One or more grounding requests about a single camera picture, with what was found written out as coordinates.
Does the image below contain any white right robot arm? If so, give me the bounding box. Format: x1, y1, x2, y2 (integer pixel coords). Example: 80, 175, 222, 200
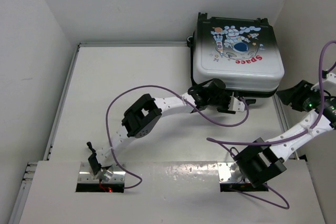
233, 80, 335, 188

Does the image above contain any grey suitcase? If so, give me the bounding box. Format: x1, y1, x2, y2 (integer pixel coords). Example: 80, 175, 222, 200
187, 13, 285, 98

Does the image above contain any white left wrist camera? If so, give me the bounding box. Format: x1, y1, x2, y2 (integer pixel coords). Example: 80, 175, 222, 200
228, 96, 246, 113

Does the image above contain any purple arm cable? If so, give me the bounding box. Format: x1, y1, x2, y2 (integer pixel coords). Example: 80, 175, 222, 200
105, 84, 249, 189
206, 40, 336, 210

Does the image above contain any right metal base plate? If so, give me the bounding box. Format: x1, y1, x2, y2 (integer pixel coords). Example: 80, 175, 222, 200
217, 162, 243, 184

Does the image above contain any metal base plate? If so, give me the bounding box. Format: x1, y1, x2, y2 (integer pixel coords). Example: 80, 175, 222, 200
77, 162, 125, 184
217, 162, 243, 184

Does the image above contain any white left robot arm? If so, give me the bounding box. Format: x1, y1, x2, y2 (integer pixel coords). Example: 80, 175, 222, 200
87, 79, 244, 179

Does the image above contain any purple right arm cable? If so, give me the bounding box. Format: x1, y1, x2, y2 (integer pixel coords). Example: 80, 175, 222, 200
206, 40, 336, 210

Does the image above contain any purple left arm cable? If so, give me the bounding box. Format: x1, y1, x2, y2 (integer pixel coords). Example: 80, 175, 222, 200
105, 84, 249, 189

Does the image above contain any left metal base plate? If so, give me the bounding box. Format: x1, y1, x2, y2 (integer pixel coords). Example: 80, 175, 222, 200
77, 162, 125, 184

